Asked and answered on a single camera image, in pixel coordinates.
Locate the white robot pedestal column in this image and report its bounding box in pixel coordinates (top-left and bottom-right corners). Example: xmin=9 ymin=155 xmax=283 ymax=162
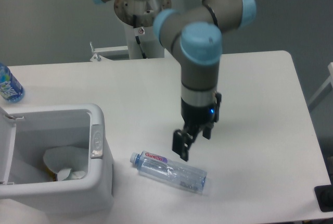
xmin=114 ymin=0 xmax=172 ymax=50

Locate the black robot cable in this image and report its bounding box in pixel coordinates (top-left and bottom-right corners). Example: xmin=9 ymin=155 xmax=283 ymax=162
xmin=132 ymin=14 xmax=147 ymax=59

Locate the white frame at right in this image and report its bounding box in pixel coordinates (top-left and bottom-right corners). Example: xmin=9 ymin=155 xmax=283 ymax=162
xmin=308 ymin=63 xmax=332 ymax=112

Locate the blue labelled water bottle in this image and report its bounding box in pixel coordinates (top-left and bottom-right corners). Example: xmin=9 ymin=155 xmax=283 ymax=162
xmin=1 ymin=63 xmax=25 ymax=103

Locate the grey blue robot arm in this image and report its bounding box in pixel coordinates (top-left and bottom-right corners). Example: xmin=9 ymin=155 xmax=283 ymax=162
xmin=93 ymin=0 xmax=257 ymax=160

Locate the clear plastic bottle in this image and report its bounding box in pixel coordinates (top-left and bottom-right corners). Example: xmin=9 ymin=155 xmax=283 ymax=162
xmin=130 ymin=151 xmax=207 ymax=193

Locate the black table clamp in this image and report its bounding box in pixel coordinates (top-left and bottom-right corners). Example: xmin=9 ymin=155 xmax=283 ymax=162
xmin=314 ymin=184 xmax=332 ymax=213

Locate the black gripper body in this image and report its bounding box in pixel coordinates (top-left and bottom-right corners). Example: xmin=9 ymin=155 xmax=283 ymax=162
xmin=181 ymin=85 xmax=222 ymax=129

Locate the white metal base bracket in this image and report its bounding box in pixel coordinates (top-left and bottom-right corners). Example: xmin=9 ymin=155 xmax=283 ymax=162
xmin=89 ymin=41 xmax=167 ymax=62

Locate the white plastic trash can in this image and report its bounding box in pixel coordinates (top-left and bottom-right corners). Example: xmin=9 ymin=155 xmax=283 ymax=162
xmin=1 ymin=104 xmax=113 ymax=213

